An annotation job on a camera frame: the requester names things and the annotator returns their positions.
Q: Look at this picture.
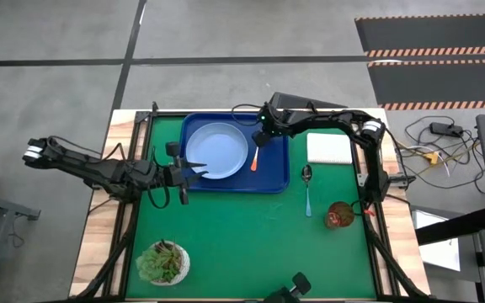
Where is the green table mat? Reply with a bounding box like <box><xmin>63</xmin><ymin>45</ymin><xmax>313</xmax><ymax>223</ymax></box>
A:
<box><xmin>125</xmin><ymin>115</ymin><xmax>378</xmax><ymax>300</ymax></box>

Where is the light blue plate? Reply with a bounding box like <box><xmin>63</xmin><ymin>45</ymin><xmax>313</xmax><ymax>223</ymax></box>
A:
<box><xmin>184</xmin><ymin>122</ymin><xmax>249</xmax><ymax>181</ymax></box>

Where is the black hazard-striped floor mat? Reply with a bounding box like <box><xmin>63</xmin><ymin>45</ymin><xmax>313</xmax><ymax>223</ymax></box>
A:
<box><xmin>366</xmin><ymin>58</ymin><xmax>485</xmax><ymax>111</ymax></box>
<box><xmin>354</xmin><ymin>13</ymin><xmax>485</xmax><ymax>59</ymax></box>

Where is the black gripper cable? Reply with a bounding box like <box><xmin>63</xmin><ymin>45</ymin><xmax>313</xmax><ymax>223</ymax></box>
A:
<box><xmin>230</xmin><ymin>103</ymin><xmax>265</xmax><ymax>127</ymax></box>
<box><xmin>145</xmin><ymin>145</ymin><xmax>173</xmax><ymax>210</ymax></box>

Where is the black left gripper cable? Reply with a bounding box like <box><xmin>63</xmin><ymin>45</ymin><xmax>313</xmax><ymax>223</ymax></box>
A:
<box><xmin>145</xmin><ymin>145</ymin><xmax>173</xmax><ymax>210</ymax></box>

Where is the black power adapter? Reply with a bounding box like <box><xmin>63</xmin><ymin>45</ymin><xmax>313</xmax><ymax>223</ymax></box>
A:
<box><xmin>429</xmin><ymin>121</ymin><xmax>465</xmax><ymax>137</ymax></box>

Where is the blue plastic tray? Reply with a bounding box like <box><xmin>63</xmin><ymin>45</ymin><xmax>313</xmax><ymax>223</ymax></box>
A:
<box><xmin>179</xmin><ymin>112</ymin><xmax>290</xmax><ymax>194</ymax></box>

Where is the orange translucent plastic cup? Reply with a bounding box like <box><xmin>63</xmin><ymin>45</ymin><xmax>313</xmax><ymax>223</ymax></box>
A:
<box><xmin>324</xmin><ymin>200</ymin><xmax>356</xmax><ymax>231</ymax></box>

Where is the succulent plant in white pot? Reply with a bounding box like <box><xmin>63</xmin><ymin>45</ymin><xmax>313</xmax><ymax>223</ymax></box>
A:
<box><xmin>135</xmin><ymin>239</ymin><xmax>191</xmax><ymax>288</ymax></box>

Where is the spoon with light blue handle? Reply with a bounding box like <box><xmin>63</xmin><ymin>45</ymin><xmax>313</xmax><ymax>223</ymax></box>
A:
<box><xmin>301</xmin><ymin>164</ymin><xmax>313</xmax><ymax>218</ymax></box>

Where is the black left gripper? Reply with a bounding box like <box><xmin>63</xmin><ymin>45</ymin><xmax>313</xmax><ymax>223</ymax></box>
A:
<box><xmin>157</xmin><ymin>141</ymin><xmax>211</xmax><ymax>206</ymax></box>

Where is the white floor cable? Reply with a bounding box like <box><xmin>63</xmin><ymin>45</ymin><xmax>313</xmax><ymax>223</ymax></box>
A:
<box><xmin>401</xmin><ymin>144</ymin><xmax>453</xmax><ymax>178</ymax></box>

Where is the black floor cable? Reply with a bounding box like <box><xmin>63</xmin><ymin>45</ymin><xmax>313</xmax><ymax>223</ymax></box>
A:
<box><xmin>402</xmin><ymin>114</ymin><xmax>485</xmax><ymax>196</ymax></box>

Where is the white paper sheet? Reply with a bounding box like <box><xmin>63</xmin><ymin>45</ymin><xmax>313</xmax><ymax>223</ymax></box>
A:
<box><xmin>410</xmin><ymin>209</ymin><xmax>462</xmax><ymax>273</ymax></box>

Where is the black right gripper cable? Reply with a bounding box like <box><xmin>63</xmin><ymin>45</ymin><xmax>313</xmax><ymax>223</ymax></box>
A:
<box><xmin>230</xmin><ymin>103</ymin><xmax>265</xmax><ymax>127</ymax></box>

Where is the fork with orange handle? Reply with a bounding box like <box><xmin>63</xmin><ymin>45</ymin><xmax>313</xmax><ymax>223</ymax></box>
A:
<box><xmin>250</xmin><ymin>146</ymin><xmax>261</xmax><ymax>173</ymax></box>

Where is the black flat panel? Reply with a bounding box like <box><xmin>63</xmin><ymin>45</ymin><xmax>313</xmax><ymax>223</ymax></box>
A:
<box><xmin>267</xmin><ymin>91</ymin><xmax>349</xmax><ymax>111</ymax></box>

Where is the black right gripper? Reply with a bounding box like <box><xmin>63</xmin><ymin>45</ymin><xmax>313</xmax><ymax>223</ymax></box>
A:
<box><xmin>251</xmin><ymin>103</ymin><xmax>290</xmax><ymax>148</ymax></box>

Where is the white notebook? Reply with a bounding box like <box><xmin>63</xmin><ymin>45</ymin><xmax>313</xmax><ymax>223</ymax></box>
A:
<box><xmin>306</xmin><ymin>132</ymin><xmax>354</xmax><ymax>165</ymax></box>

